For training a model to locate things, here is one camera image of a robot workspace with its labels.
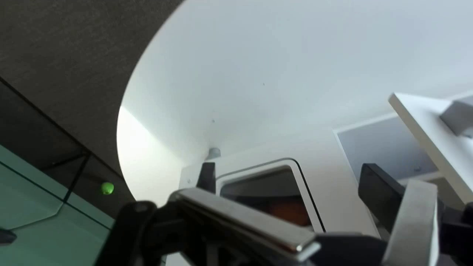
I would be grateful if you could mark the small grey knob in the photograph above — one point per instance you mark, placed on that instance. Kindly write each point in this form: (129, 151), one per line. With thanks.
(214, 153)

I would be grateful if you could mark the dark framed glass panel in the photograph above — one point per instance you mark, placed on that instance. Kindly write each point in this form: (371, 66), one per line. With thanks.
(33, 177)

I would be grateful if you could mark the white door with dark window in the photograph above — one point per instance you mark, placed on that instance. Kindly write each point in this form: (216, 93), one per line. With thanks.
(258, 190)

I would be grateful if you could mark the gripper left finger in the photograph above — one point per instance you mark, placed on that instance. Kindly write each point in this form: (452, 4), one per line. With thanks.
(147, 236)

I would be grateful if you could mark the plain white cabinet door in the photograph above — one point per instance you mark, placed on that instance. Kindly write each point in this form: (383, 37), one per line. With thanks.
(425, 125)

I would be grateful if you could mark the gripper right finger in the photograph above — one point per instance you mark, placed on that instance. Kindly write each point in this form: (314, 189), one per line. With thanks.
(377, 195)

